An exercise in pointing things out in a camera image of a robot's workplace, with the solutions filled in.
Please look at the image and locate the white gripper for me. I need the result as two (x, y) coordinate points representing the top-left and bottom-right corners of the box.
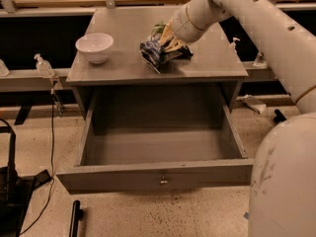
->
(159, 0), (211, 52)

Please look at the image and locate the blue chip bag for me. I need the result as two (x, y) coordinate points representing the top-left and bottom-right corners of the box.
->
(139, 40), (194, 73)

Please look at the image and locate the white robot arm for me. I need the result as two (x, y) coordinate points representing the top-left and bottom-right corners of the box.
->
(160, 0), (316, 237)

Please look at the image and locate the green chip bag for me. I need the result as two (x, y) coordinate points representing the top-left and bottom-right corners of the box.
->
(149, 22), (166, 40)

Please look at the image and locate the grey cabinet counter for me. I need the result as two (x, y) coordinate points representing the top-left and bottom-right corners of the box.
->
(65, 5), (249, 120)

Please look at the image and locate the grey open drawer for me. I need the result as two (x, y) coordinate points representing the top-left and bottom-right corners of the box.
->
(57, 85), (254, 194)

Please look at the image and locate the metal drawer knob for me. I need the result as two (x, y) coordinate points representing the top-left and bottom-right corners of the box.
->
(159, 176), (168, 186)

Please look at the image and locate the small pump bottle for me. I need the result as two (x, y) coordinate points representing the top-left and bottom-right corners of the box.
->
(229, 38), (240, 53)

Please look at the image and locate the white ceramic bowl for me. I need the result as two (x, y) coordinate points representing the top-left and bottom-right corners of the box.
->
(75, 33), (114, 64)

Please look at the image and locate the clear water bottle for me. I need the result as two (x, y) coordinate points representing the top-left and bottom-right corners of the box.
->
(253, 52), (268, 68)

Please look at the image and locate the clear pump sanitizer bottle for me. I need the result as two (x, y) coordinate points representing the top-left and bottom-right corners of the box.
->
(34, 53), (54, 78)

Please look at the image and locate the black chair base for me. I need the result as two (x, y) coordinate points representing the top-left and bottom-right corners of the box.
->
(274, 110), (286, 123)

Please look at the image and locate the black bar on floor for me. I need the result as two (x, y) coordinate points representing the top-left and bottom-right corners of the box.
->
(69, 199), (84, 237)

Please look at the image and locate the black stand base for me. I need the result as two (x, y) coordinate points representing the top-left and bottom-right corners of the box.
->
(0, 119), (52, 237)

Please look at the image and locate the black cable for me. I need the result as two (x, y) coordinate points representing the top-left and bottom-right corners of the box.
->
(19, 79), (65, 236)

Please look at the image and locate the grey shelf rail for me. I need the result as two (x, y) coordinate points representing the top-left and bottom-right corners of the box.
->
(0, 68), (71, 93)

